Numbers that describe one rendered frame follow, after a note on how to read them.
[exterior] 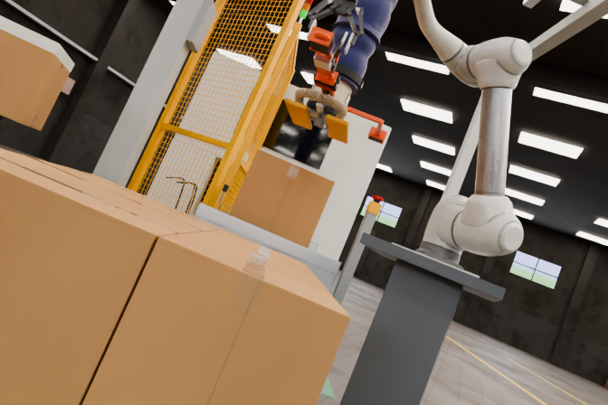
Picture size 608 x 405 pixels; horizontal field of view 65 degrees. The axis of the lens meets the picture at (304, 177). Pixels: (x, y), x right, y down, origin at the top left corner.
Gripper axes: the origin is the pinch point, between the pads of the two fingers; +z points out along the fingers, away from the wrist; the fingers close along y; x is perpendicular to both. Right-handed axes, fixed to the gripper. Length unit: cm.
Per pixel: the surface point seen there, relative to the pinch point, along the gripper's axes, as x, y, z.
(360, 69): -53, -7, -16
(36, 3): -655, 691, -148
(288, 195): -71, 3, 48
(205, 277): 62, -10, 77
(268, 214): -70, 8, 60
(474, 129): -369, -111, -118
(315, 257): -68, -20, 69
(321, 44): 4.1, 0.8, 3.0
